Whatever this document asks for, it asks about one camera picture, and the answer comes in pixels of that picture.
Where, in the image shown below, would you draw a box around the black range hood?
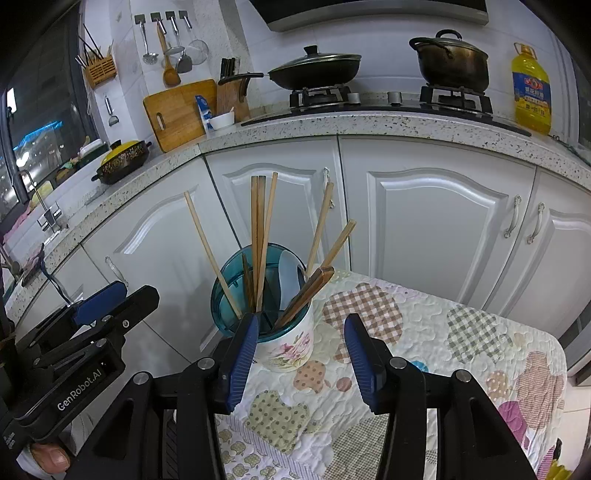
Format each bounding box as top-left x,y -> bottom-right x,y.
249,0 -> 490,32

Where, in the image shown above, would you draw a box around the white plastic rice spoon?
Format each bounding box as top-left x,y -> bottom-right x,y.
276,251 -> 305,319

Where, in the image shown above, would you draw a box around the hanging wooden spatula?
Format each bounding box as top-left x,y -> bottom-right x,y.
156,25 -> 182,88

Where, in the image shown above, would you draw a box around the person's left hand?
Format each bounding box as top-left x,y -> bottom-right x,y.
28,440 -> 75,474

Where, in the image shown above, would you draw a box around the quilted patchwork tablecloth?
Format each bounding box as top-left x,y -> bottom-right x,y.
212,270 -> 568,480

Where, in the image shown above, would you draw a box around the bamboo wall chopstick holder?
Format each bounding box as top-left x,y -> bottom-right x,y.
76,34 -> 116,90

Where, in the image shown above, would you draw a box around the speckled stone countertop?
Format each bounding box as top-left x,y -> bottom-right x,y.
0,111 -> 591,301

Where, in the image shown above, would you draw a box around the black stockpot with lid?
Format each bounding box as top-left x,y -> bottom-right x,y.
409,30 -> 490,93

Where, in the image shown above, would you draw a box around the metal kitchen faucet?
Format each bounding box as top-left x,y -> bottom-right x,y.
18,170 -> 63,234

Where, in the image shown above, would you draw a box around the silver fork brown wooden handle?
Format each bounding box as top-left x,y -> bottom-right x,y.
274,265 -> 335,330

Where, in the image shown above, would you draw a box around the blue and white carton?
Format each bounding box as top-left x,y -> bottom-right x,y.
195,95 -> 214,134

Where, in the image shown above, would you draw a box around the black gas stove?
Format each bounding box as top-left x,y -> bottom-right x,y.
240,84 -> 533,137

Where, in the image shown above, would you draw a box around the small white bowl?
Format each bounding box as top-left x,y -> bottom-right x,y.
209,108 -> 235,132

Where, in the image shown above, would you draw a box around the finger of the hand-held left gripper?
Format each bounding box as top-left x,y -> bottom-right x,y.
69,281 -> 129,326
90,285 -> 160,337

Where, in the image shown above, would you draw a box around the hanging metal spatula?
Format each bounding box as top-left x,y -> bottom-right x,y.
166,16 -> 192,75

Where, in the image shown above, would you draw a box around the hanging mesh strainer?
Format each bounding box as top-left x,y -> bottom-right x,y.
182,16 -> 209,65

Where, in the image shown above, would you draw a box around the white cabinet door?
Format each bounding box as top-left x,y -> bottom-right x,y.
339,136 -> 539,319
81,159 -> 241,370
482,168 -> 591,352

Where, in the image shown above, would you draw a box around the yellow cooking oil bottle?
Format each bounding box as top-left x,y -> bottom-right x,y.
512,42 -> 552,136

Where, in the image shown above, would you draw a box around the yellow lidded casserole pot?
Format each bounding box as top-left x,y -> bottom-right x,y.
91,140 -> 153,185

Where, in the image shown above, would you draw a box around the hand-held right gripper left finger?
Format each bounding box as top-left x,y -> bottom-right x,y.
76,313 -> 260,480

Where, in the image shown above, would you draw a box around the kitchen window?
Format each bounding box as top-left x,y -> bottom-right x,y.
0,0 -> 100,232

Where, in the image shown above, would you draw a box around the bundle of wooden chopsticks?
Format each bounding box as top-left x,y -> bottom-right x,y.
205,138 -> 352,278

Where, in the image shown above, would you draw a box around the wooden cutting board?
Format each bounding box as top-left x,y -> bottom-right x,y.
143,79 -> 219,153

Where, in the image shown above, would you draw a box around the hanging metal ladle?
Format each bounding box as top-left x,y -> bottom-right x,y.
137,18 -> 159,65

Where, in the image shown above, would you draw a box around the wooden knife block with knives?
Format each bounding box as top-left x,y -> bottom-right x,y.
217,56 -> 265,124

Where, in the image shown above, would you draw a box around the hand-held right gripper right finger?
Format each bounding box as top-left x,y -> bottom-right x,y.
344,313 -> 539,480

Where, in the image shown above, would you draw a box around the floral utensil holder teal rim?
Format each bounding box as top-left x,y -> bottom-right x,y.
211,244 -> 315,374

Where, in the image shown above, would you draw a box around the black wok with glass lid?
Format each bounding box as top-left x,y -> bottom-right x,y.
267,45 -> 363,92

